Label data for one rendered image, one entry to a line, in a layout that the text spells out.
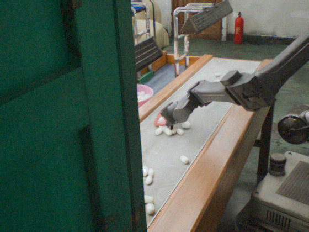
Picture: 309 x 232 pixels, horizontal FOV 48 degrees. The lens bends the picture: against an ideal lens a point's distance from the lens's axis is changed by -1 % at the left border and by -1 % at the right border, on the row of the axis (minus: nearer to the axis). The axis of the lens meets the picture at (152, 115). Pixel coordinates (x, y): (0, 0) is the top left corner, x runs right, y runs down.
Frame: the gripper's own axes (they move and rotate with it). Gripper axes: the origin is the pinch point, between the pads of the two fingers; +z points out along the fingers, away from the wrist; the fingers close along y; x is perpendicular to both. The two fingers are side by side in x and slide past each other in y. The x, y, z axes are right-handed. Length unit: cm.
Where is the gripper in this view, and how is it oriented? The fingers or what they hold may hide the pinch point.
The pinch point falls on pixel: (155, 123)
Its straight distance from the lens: 139.3
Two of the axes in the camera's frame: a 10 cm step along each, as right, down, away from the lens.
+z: -6.8, 4.6, 5.7
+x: 6.0, 8.0, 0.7
